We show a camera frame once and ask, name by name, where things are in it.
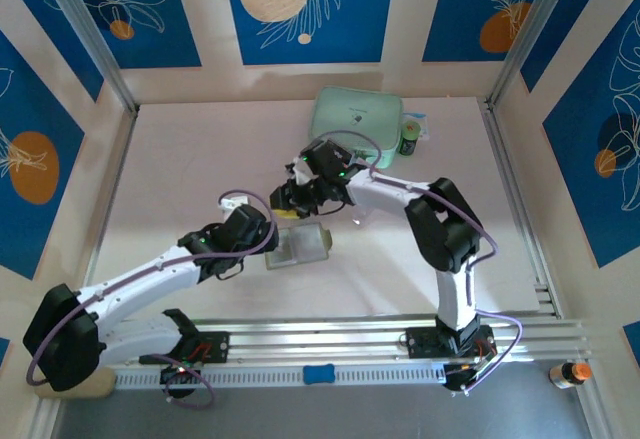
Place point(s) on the clear box with red items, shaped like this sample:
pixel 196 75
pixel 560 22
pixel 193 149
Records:
pixel 305 244

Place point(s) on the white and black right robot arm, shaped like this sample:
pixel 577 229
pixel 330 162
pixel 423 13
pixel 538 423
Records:
pixel 385 191

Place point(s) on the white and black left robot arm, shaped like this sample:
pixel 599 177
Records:
pixel 150 279

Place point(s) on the mint green zip pouch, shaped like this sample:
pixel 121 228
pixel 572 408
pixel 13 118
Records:
pixel 357 109

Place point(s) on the small green bottle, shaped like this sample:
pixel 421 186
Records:
pixel 409 139

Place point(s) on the blue and white packet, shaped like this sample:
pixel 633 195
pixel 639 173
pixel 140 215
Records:
pixel 424 124

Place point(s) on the small black electronics board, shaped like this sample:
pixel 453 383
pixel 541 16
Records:
pixel 180 374
pixel 462 376

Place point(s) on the blue bone-shaped clip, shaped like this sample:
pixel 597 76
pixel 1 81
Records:
pixel 318 375

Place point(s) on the beige foam block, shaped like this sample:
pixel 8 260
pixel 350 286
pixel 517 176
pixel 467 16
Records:
pixel 102 385

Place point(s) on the orange-capped small bottle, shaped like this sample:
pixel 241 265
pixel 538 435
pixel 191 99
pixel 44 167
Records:
pixel 572 374

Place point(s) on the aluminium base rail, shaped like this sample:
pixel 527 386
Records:
pixel 310 339

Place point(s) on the aluminium frame post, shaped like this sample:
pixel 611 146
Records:
pixel 535 24
pixel 86 24

